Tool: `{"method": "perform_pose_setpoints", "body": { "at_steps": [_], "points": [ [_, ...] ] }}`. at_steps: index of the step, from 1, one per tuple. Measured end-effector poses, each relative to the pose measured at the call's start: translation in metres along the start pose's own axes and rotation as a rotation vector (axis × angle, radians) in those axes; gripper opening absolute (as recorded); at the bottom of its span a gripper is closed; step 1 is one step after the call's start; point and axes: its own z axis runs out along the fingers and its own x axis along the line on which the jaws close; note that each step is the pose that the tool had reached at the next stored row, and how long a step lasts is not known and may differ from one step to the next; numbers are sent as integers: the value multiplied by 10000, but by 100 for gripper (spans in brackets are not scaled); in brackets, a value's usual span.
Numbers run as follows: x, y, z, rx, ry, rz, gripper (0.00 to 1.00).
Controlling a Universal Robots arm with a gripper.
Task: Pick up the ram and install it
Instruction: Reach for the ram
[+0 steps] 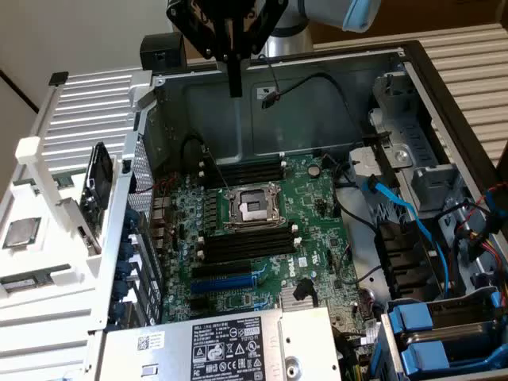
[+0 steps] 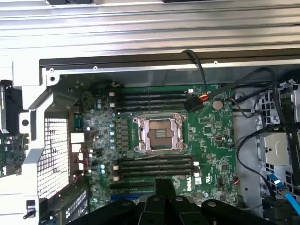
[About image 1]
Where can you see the small black cap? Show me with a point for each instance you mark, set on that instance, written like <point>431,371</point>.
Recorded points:
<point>58,78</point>

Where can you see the open PC case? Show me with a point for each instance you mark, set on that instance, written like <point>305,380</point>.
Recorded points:
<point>301,131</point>

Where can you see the black box mount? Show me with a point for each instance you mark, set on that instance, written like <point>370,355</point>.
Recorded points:
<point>162,53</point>

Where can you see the silver CPU chip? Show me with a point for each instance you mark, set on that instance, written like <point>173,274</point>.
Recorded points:
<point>21,233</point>

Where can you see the graphics card with black fan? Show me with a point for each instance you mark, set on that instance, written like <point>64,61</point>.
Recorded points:
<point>99,178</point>

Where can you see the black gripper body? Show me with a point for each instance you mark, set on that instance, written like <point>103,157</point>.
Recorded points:
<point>206,24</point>

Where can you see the silver finned heat sink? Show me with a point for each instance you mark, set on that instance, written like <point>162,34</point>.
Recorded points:
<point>299,305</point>

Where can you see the green Dell motherboard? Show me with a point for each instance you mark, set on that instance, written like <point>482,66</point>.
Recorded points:
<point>317,238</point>

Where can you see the printed brown cardboard box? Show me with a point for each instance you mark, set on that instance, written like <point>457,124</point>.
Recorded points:
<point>198,49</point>

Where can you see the silver power supply with label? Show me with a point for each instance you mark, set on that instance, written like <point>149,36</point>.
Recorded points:
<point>222,349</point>

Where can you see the green circuit board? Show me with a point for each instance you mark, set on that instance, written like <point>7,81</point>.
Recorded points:
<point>62,182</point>

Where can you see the coin cell battery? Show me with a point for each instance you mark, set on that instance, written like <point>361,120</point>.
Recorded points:
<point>314,170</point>

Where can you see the disk bay with blue clips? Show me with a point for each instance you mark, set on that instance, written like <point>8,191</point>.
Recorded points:
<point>420,349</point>

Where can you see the plain brown cardboard box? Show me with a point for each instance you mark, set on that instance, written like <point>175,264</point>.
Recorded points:
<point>416,16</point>

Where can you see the blue expansion slot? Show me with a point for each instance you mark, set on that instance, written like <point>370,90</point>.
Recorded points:
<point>222,285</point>

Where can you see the long black expansion slot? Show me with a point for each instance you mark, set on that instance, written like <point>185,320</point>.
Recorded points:
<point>220,270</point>

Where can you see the CPU socket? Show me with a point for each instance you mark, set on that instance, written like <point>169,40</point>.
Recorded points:
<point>252,206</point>

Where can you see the white parts rack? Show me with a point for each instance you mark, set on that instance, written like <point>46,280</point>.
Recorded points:
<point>47,301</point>

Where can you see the short black expansion slot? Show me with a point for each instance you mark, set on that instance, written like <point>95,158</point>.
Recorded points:
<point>199,304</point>

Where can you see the black fan shroud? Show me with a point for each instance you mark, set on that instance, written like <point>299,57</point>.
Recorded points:
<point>401,254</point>

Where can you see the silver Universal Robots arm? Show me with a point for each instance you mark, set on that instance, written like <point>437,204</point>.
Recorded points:
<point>285,35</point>

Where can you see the thin metal locking lever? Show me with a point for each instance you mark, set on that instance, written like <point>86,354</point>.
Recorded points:
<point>217,168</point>

